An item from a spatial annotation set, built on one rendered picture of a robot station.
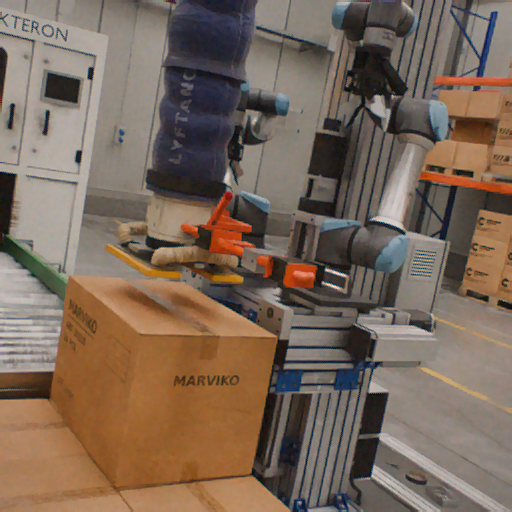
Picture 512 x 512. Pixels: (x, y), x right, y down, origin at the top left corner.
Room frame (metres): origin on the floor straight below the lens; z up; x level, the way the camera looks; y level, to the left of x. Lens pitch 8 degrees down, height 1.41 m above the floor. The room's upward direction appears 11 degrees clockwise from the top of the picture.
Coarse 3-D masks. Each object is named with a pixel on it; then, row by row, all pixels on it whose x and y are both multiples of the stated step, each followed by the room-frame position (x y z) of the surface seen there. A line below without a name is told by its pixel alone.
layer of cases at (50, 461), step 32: (0, 416) 1.97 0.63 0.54; (32, 416) 2.01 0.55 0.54; (0, 448) 1.78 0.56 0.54; (32, 448) 1.81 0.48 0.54; (64, 448) 1.84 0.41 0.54; (0, 480) 1.62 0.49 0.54; (32, 480) 1.64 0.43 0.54; (64, 480) 1.67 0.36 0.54; (96, 480) 1.70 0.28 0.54; (224, 480) 1.83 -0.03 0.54; (256, 480) 1.86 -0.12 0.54
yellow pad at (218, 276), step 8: (184, 264) 2.07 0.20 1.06; (208, 264) 2.03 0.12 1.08; (200, 272) 1.98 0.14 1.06; (208, 272) 1.94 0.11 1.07; (216, 272) 1.95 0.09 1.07; (224, 272) 1.96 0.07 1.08; (232, 272) 1.98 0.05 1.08; (216, 280) 1.92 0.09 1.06; (224, 280) 1.93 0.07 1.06; (232, 280) 1.95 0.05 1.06; (240, 280) 1.96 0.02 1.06
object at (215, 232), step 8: (200, 224) 1.83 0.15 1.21; (200, 232) 1.81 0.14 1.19; (208, 232) 1.77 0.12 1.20; (216, 232) 1.77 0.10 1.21; (224, 232) 1.78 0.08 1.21; (232, 232) 1.79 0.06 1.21; (200, 240) 1.80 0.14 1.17; (208, 240) 1.78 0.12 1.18; (240, 240) 1.81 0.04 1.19; (216, 248) 1.77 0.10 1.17
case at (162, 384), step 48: (96, 288) 2.06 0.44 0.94; (144, 288) 2.18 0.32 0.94; (192, 288) 2.31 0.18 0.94; (96, 336) 1.91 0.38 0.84; (144, 336) 1.68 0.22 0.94; (192, 336) 1.75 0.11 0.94; (240, 336) 1.82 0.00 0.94; (96, 384) 1.87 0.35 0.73; (144, 384) 1.69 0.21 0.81; (192, 384) 1.76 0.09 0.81; (240, 384) 1.84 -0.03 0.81; (96, 432) 1.82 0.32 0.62; (144, 432) 1.70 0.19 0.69; (192, 432) 1.77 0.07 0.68; (240, 432) 1.85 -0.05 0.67; (144, 480) 1.71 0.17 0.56; (192, 480) 1.79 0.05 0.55
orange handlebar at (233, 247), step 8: (224, 216) 2.35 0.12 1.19; (184, 224) 1.94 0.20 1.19; (216, 224) 2.13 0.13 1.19; (224, 224) 2.15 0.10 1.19; (232, 224) 2.16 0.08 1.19; (240, 224) 2.18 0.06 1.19; (248, 224) 2.22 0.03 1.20; (192, 232) 1.89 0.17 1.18; (248, 232) 2.19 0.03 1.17; (216, 240) 1.77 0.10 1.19; (224, 240) 1.74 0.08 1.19; (232, 240) 1.73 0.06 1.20; (224, 248) 1.73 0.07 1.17; (232, 248) 1.70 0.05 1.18; (240, 248) 1.67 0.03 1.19; (240, 256) 1.67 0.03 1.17; (264, 256) 1.59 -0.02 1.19; (264, 264) 1.57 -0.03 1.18; (296, 272) 1.47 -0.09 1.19; (304, 272) 1.48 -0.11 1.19; (312, 272) 1.50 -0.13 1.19; (296, 280) 1.47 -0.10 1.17; (304, 280) 1.47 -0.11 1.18; (312, 280) 1.48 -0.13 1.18
